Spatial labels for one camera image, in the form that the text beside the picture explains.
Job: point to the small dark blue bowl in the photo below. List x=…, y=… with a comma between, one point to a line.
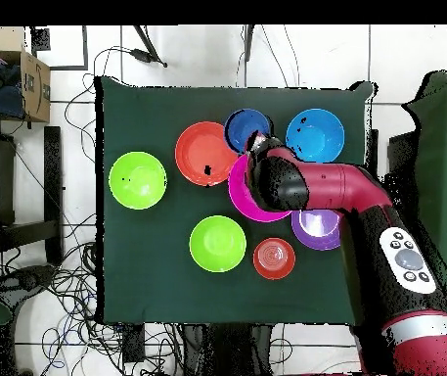
x=242, y=125

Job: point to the dark green tablecloth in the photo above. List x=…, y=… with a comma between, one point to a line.
x=168, y=290

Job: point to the small ribbed orange-red bowl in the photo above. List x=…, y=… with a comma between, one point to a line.
x=274, y=258

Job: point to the large orange-red plastic bowl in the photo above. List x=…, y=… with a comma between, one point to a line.
x=203, y=150

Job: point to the black metal floor frame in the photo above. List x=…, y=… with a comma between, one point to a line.
x=85, y=47

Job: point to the black table leg frame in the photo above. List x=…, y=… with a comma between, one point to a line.
x=53, y=188
x=401, y=156

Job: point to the purple plastic bowl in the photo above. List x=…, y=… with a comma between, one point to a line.
x=317, y=235

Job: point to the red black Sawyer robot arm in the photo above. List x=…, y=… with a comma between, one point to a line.
x=344, y=188

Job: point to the light blue plastic bowl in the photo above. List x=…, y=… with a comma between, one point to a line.
x=315, y=135

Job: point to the black power adapter box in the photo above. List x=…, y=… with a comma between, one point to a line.
x=133, y=342

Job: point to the pink plastic bowl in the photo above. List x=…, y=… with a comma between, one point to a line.
x=238, y=192

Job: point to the black tripod leg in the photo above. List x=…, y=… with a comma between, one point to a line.
x=249, y=39
x=147, y=55

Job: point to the green plastic bowl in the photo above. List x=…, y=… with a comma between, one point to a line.
x=218, y=243
x=137, y=180

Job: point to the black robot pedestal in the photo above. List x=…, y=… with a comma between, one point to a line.
x=227, y=348

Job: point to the dark blue bag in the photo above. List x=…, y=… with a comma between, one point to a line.
x=6, y=102

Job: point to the cardboard box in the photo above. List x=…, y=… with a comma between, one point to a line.
x=35, y=90

